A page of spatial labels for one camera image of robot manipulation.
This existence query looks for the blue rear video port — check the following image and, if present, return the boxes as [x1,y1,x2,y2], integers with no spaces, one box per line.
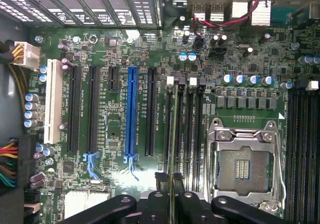
[271,6,294,25]

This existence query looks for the long black expansion slot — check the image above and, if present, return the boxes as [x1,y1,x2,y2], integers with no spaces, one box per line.
[144,67,158,158]
[66,65,82,153]
[82,65,101,180]

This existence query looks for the white PCI expansion slot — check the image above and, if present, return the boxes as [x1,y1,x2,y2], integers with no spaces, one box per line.
[43,58,63,145]

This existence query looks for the red wire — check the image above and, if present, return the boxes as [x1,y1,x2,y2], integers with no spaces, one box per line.
[191,0,268,28]

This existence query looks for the blue expansion slot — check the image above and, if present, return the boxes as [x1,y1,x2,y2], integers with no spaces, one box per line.
[123,66,140,182]

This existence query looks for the white power connector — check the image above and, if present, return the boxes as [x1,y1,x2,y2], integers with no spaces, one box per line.
[13,41,41,72]

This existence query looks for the RAM slot with black latch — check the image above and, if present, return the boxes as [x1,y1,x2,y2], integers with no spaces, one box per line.
[175,77,187,174]
[285,89,298,222]
[296,89,307,222]
[195,78,207,186]

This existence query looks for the yellow and black wire bundle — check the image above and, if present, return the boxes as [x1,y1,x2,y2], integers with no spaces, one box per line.
[0,39,29,110]

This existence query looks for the silver rear port block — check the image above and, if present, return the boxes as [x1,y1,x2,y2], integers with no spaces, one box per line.
[231,0,273,27]

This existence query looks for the RAM slot with white latch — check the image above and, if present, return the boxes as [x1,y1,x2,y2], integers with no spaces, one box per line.
[304,80,320,224]
[164,76,175,171]
[186,77,198,184]

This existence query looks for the green PC motherboard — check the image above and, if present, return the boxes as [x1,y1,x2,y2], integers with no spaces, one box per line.
[23,21,320,224]

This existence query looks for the short black expansion slot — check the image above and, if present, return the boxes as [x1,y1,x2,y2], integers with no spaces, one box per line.
[107,66,120,93]

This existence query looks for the multicoloured power wire bundle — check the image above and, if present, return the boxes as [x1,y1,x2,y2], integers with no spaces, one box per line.
[0,138,20,188]

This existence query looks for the silver double USB port block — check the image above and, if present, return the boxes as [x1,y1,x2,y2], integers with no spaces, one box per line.
[190,2,225,22]

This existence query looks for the metal socket locking lever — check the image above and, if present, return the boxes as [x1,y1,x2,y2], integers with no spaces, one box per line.
[262,120,288,214]
[205,118,222,200]

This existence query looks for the silver CPU socket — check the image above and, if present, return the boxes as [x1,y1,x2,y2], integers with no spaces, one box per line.
[204,118,288,216]

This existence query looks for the grey metal PC case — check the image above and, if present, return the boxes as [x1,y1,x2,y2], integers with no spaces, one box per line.
[0,0,320,224]

